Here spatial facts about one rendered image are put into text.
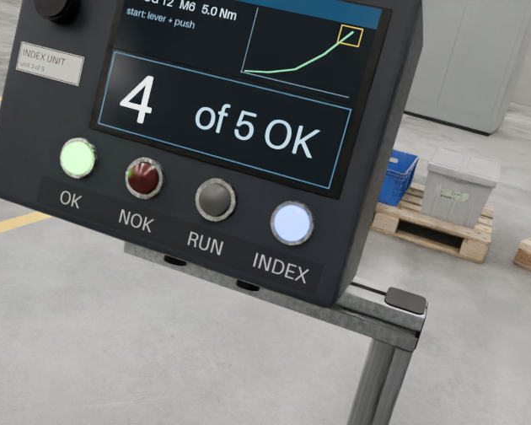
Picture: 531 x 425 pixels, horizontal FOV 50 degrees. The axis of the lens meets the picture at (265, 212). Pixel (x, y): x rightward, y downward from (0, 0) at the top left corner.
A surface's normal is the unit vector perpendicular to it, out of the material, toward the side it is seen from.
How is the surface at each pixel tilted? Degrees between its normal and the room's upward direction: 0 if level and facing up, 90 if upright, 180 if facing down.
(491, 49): 90
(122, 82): 75
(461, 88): 90
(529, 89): 90
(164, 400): 0
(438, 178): 95
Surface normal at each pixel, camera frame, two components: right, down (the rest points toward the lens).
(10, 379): 0.18, -0.91
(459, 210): -0.40, 0.36
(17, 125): -0.27, 0.04
